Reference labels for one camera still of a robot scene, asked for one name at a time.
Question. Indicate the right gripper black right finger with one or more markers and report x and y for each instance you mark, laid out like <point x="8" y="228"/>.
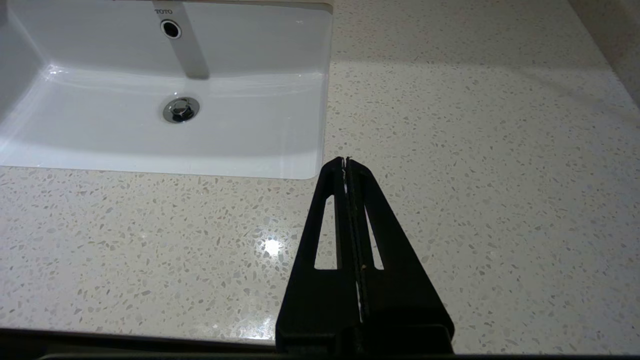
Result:
<point x="400" y="300"/>

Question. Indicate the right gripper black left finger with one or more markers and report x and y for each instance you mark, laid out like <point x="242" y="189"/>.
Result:
<point x="320" y="300"/>

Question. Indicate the chrome sink drain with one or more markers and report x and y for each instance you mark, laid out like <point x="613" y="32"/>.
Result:
<point x="181" y="109"/>

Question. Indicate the white ceramic sink basin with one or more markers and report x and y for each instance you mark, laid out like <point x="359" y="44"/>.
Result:
<point x="150" y="135"/>

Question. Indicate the chrome overflow hole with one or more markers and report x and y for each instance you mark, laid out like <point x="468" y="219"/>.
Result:
<point x="170" y="29"/>

